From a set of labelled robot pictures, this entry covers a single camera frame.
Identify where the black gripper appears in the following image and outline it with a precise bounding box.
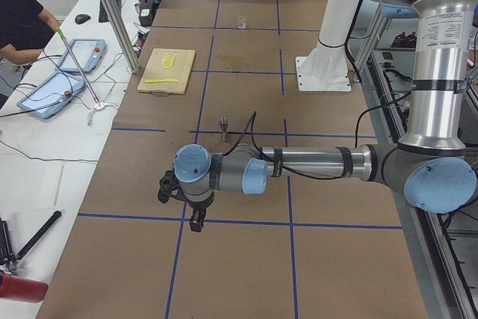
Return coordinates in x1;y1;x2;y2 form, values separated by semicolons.
180;191;214;232

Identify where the steel jigger measuring cup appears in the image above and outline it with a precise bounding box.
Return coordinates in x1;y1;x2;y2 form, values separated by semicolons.
218;117;229;143

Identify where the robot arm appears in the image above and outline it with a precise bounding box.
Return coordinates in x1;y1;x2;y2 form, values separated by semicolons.
158;0;477;232

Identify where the yellow plastic knife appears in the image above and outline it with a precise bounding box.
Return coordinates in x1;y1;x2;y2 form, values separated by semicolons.
144;78;180;84

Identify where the white foam block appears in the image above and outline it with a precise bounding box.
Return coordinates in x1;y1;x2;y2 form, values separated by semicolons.
37;163;63;210

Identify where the wooden cutting board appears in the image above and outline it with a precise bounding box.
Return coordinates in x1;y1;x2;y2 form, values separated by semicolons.
137;49;196;95

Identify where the red bottle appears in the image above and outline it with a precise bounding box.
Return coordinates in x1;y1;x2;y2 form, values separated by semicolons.
0;270;49;303

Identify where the near teach pendant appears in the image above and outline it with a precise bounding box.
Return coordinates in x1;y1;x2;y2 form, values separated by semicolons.
16;72;85;120

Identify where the teach pendant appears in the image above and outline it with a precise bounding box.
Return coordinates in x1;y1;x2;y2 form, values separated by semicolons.
16;72;85;120
58;38;106;75

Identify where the far teach pendant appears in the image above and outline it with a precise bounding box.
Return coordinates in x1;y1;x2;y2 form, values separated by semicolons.
58;38;106;75

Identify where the brown black box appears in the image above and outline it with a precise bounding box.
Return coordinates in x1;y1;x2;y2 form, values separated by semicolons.
138;0;157;27

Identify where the black computer mouse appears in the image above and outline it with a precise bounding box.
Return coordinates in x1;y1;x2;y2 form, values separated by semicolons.
75;13;91;25

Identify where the black keyboard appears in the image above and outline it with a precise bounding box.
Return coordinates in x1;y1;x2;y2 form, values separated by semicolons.
98;0;123;23

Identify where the man in black shirt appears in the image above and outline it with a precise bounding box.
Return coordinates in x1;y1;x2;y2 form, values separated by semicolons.
1;0;60;65

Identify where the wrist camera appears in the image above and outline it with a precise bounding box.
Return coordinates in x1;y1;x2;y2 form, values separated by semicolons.
158;170;185;204

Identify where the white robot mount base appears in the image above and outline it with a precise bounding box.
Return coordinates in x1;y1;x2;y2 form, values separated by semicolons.
296;0;360;92

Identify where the aluminium frame post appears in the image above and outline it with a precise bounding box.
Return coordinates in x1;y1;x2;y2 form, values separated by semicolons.
101;0;140;74

